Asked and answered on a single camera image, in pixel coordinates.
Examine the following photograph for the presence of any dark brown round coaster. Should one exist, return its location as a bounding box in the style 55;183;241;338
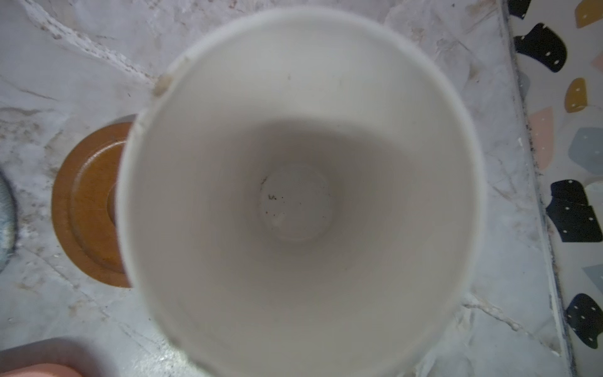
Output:
51;122;132;287

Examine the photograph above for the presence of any grey blue round coaster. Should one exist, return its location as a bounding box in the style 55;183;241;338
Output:
0;172;18;272

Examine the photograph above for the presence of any pink rectangular tray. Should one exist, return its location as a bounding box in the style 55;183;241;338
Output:
0;364;82;377

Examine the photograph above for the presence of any light blue mug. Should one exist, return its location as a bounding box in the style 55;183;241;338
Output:
116;6;487;376

